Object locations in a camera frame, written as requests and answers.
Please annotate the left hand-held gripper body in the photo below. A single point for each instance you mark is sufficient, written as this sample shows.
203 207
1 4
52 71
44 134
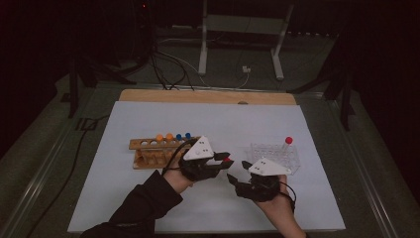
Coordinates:
199 152

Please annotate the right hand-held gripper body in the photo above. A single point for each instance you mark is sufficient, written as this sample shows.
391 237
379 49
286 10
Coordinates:
267 167

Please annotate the clear plastic test tube rack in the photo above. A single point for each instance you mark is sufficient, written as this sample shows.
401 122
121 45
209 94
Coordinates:
267 152

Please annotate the wooden test tube rack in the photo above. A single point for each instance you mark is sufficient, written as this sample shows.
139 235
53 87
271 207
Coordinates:
148 162

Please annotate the person's left hand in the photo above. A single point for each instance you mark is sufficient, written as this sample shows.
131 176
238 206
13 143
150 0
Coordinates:
176 180

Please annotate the person's right hand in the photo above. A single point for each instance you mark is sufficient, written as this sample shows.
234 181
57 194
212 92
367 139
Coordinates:
279 206

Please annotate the white table sheet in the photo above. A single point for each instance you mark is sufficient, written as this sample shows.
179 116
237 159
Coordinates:
211 205

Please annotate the white metal stand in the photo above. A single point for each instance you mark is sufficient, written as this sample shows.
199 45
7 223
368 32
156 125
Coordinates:
203 49

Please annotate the black tripod stand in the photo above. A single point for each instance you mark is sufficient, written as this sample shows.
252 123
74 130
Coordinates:
345 99
74 89

